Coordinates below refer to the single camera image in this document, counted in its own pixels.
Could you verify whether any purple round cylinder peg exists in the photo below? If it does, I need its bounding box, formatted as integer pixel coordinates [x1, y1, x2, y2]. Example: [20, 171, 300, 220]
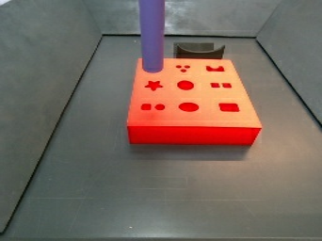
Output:
[139, 0, 165, 72]

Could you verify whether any red shape-sorting block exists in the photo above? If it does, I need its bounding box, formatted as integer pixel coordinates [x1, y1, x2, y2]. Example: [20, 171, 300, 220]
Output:
[127, 58, 262, 145]

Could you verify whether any black curved cradle block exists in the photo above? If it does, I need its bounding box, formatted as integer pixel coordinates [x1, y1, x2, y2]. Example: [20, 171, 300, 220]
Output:
[174, 42, 226, 59]

